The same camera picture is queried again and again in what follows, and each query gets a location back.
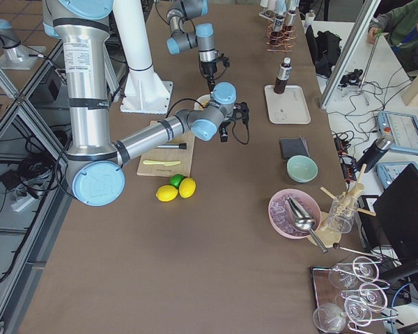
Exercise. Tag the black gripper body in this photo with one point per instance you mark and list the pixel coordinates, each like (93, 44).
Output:
(223, 131)
(209, 68)

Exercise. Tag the white round plate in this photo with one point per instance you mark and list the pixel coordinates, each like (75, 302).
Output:
(202, 101)

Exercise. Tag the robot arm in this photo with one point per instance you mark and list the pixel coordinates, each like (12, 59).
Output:
(95, 161)
(201, 37)

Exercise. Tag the cream rabbit tray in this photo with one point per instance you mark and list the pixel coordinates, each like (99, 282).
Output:
(288, 108)

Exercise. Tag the dark drink bottle on tray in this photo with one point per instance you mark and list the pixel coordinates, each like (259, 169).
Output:
(282, 76)

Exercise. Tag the steel cylinder muddler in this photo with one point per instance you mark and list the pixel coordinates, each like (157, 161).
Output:
(179, 146)

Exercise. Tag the wooden cutting board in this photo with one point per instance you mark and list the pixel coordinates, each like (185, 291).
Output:
(168, 155)

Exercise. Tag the grey folded cloth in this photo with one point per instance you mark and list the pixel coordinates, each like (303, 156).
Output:
(291, 147)

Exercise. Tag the yellow lemon upper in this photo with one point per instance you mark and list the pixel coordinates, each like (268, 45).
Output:
(187, 187)

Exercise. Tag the yellow lemon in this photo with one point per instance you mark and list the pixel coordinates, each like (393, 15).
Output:
(166, 193)
(187, 187)

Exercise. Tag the green lime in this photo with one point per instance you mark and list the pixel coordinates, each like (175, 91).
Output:
(176, 179)

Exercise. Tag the yellow plastic knife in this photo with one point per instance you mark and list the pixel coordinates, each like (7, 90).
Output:
(162, 163)

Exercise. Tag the green bowl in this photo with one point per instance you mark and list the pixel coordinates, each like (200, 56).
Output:
(302, 169)

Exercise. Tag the white label bottle in rack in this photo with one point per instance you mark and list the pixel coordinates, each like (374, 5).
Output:
(278, 23)

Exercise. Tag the yellow lemon lower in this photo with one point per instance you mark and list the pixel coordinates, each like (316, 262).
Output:
(166, 193)

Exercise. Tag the pink bowl of ice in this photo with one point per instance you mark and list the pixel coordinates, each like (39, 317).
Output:
(282, 217)

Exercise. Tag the metal ice scoop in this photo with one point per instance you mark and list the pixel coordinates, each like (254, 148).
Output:
(303, 221)

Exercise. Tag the glass pitcher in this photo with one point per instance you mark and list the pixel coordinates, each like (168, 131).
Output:
(342, 214)

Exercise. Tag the wooden cup stand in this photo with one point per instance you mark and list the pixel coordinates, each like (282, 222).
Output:
(355, 192)

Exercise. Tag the blue teach pendant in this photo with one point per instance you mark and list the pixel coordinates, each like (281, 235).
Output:
(401, 128)

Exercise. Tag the seated person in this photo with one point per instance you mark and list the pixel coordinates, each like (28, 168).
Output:
(401, 26)

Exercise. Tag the wine glass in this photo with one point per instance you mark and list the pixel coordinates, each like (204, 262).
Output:
(341, 276)

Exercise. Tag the black monitor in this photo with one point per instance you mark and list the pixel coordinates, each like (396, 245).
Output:
(397, 213)

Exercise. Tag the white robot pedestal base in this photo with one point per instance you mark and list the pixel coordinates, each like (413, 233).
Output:
(144, 91)

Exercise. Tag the copper wire bottle rack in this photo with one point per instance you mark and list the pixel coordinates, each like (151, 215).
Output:
(283, 41)

